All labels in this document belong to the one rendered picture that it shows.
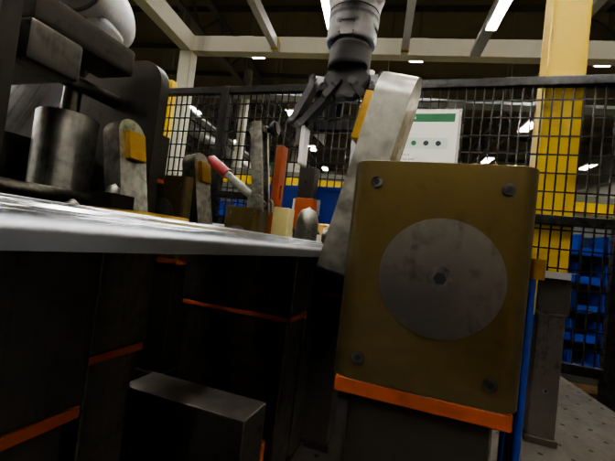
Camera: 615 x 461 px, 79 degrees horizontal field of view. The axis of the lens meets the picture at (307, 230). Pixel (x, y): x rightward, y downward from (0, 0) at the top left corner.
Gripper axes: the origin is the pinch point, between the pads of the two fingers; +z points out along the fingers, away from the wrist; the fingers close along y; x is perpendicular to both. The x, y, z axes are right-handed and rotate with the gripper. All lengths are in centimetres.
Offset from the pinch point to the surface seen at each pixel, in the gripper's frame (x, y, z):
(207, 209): -17.0, -14.1, 11.7
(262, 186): -1.7, -13.4, 5.6
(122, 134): -34.1, -13.5, 6.2
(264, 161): 1.0, -15.0, 0.4
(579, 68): 58, 51, -43
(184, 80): 322, -302, -172
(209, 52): 330, -277, -212
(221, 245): -50, 9, 15
